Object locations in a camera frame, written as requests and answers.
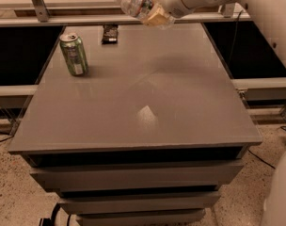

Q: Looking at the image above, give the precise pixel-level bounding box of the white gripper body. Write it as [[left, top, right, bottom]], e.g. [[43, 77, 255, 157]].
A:
[[160, 0, 192, 18]]

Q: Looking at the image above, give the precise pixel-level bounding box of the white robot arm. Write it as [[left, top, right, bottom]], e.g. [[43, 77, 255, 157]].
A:
[[145, 0, 286, 226]]

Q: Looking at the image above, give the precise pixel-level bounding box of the black cable on left floor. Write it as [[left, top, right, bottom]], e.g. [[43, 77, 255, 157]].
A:
[[0, 124, 15, 143]]

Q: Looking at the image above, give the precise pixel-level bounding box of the green soda can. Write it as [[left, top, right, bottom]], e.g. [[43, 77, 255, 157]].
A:
[[59, 32, 88, 76]]

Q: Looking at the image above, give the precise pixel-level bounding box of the metal railing frame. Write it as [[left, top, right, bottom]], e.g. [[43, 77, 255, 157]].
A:
[[0, 0, 254, 28]]

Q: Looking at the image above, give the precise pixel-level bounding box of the clear plastic water bottle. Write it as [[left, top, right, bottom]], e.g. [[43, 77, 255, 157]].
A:
[[114, 0, 175, 30]]

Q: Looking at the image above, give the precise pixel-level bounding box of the black cable hanging behind table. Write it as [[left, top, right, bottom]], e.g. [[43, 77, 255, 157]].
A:
[[228, 9, 245, 66]]

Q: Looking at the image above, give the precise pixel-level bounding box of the grey drawer cabinet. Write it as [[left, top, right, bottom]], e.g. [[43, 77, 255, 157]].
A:
[[9, 24, 262, 226]]

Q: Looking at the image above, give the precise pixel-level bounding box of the dark rxbar chocolate wrapper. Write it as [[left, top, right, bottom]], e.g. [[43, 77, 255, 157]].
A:
[[102, 24, 119, 44]]

